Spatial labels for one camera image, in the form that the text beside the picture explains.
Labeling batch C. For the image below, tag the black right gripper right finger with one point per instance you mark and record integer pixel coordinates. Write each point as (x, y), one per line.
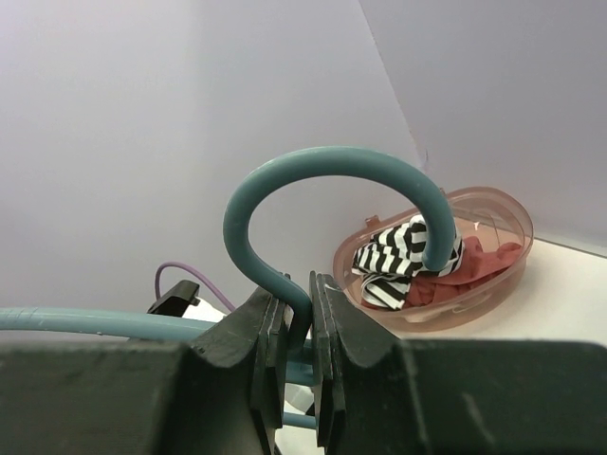
(376, 393)

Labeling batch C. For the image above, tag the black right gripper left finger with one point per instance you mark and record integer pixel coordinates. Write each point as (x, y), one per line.
(220, 393)

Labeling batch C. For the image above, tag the black white striped tank top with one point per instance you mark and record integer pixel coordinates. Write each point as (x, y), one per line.
(392, 258)

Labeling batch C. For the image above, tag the rust red tank top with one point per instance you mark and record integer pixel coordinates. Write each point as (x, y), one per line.
(477, 267)

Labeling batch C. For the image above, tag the teal blue hanger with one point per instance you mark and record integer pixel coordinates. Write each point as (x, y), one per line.
(328, 180)

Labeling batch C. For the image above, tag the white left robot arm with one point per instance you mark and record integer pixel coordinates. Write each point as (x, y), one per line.
(182, 301)

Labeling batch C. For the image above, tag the pink translucent plastic basket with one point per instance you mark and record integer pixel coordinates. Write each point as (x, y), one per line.
(493, 216)

